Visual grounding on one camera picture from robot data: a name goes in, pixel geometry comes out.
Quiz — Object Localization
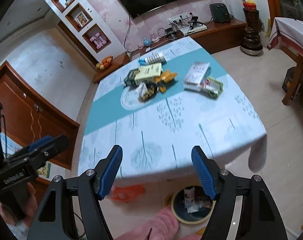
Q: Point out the yellow rim trash bin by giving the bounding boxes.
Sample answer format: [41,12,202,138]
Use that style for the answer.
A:
[170,185,215,225]

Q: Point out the leaf pattern tablecloth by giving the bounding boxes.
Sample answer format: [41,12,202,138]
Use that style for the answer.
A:
[77,37,267,184]

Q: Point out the wooden side table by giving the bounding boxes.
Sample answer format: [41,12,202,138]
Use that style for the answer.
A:
[267,17,303,105]

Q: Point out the dark floor vase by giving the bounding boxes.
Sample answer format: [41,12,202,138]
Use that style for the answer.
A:
[240,2,263,56]

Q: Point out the green cream snack box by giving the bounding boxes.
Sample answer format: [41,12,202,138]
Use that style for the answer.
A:
[124,63,162,87]

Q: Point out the wooden TV cabinet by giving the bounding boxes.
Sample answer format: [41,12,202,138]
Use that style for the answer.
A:
[92,18,247,83]

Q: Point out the pink pajama leg left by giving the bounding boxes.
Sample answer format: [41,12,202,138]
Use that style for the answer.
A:
[117,206,179,239]

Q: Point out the left hand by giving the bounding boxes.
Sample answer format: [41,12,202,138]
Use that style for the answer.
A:
[0,183,38,227]

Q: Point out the orange plastic stool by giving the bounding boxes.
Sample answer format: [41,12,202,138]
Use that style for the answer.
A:
[107,185,146,203]

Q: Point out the orange snack wrappers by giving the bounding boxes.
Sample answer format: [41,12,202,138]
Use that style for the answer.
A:
[154,70,177,93]

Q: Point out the striped paper cup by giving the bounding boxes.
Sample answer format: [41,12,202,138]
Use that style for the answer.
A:
[144,51,167,65]

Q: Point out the fruit bowl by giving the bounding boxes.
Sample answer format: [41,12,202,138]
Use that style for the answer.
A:
[96,56,113,70]

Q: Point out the white wall shelf unit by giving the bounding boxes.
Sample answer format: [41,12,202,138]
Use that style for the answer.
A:
[44,0,125,61]

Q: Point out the white set-top box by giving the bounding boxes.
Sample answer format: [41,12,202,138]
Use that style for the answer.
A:
[180,24,207,36]

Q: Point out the white pink medicine box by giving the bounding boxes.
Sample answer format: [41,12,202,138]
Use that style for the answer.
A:
[183,62,223,98]

